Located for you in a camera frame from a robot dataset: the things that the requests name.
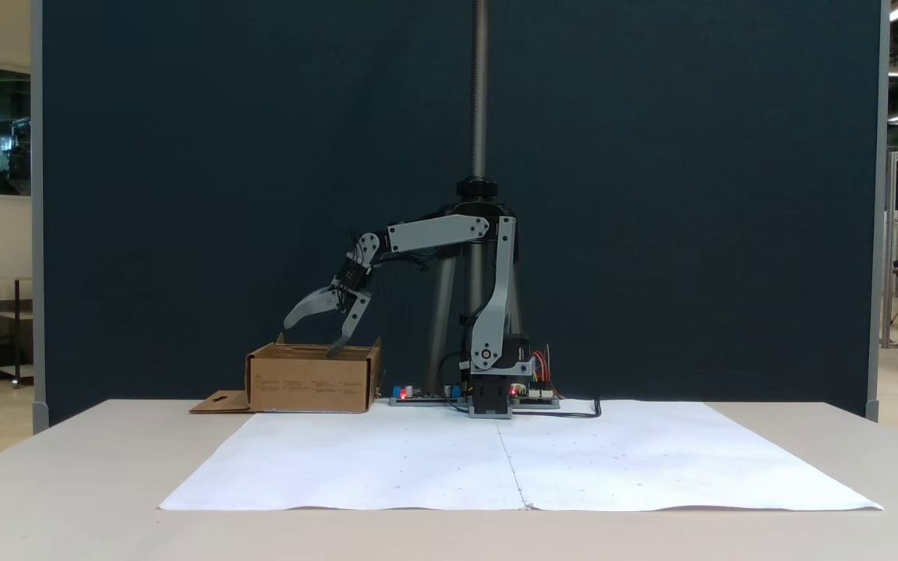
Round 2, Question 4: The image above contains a brown cardboard box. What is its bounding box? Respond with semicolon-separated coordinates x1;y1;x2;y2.
189;333;382;415

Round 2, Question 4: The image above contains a thin grey moving gripper finger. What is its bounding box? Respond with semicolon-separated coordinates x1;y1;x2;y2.
327;290;373;360

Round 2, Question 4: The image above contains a dark blue partition panel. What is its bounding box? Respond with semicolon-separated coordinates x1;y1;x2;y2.
32;0;888;425

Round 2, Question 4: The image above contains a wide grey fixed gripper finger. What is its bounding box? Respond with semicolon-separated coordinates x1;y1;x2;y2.
283;286;343;330

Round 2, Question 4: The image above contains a blue circuit board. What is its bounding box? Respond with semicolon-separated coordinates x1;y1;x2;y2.
391;384;465;407

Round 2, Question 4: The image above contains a circuit board with coloured wires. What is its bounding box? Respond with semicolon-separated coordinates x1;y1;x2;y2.
511;343;561;409

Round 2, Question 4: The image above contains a black tripod with metal pole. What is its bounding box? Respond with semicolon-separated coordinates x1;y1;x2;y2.
385;0;528;394

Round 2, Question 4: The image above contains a black shelf cart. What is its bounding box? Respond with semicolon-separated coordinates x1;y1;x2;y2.
0;274;34;388

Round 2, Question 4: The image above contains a white paper sheet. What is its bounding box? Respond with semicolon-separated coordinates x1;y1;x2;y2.
158;411;528;512
496;400;884;513

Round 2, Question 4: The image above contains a white framed window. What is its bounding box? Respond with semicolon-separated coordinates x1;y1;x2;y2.
0;56;34;205

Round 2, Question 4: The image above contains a black cable on table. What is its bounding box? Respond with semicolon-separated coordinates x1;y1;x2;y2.
511;398;603;420

